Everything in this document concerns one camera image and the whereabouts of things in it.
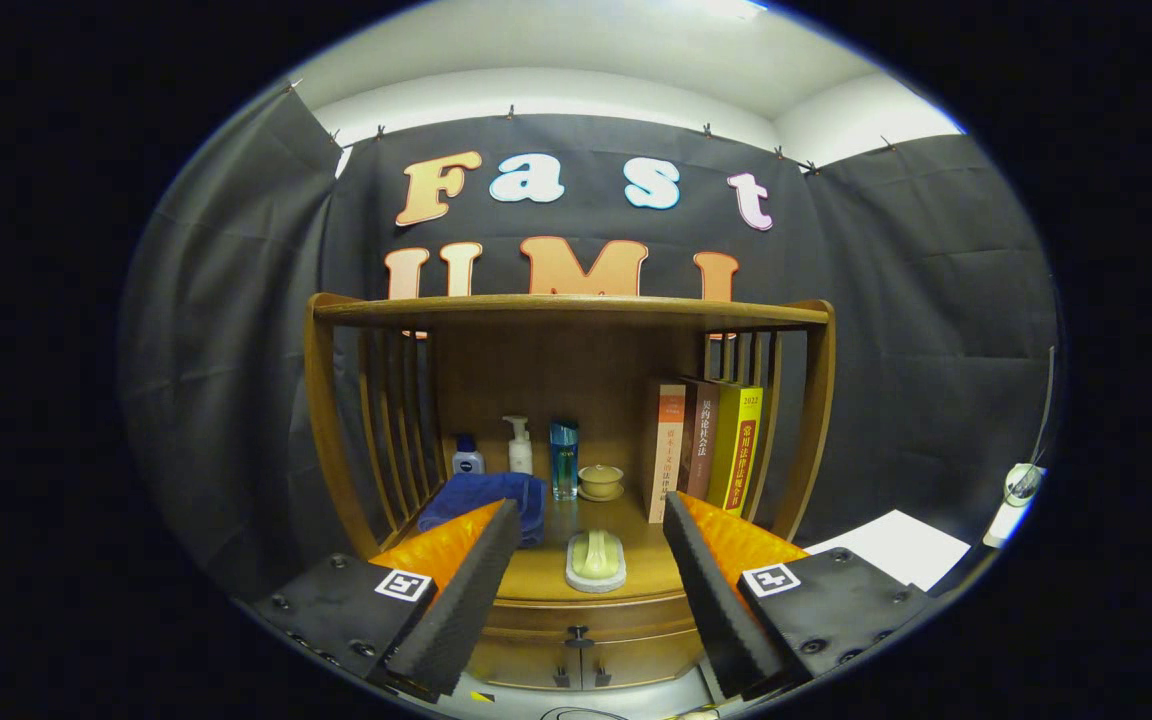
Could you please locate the small white blue-capped bottle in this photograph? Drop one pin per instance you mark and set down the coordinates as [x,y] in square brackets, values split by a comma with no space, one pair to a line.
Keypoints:
[467,460]

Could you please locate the white desk device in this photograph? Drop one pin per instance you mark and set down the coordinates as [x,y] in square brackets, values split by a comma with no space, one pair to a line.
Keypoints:
[1016,485]

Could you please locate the wooden countertop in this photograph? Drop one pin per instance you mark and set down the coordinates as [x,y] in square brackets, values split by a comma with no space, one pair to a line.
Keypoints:
[651,560]

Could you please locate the brown book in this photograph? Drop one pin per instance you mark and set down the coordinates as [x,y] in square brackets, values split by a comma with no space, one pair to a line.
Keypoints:
[701,440]

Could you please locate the blue folded towel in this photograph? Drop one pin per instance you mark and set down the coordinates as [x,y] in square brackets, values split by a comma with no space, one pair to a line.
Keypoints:
[496,490]

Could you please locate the blue glass bottle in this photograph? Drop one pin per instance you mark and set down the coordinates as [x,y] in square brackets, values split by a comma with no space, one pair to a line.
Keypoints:
[564,465]

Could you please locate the beige lidded tea cup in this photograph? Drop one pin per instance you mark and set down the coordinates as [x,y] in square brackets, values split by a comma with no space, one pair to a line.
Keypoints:
[600,478]

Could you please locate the wooden drawer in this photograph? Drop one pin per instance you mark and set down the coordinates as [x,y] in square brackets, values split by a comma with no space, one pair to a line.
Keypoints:
[636,625]

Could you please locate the pale green scrubbing brush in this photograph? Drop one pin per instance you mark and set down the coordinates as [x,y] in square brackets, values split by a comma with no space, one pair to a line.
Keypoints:
[596,560]

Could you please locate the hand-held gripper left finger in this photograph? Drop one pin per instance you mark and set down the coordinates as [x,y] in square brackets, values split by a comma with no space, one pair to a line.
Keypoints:
[466,600]

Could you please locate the yellow book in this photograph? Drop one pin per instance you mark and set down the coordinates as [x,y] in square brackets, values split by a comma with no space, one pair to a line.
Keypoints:
[739,450]

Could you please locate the white pump bottle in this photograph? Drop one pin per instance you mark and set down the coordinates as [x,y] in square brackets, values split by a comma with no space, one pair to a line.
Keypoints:
[520,455]

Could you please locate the orange and white book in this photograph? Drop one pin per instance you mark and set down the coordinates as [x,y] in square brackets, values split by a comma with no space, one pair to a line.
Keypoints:
[666,450]

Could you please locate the wooden cabinet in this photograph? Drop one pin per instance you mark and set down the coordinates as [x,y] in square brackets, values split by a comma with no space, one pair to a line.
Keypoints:
[556,380]

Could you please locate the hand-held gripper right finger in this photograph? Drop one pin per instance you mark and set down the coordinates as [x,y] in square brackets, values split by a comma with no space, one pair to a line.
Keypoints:
[718,600]

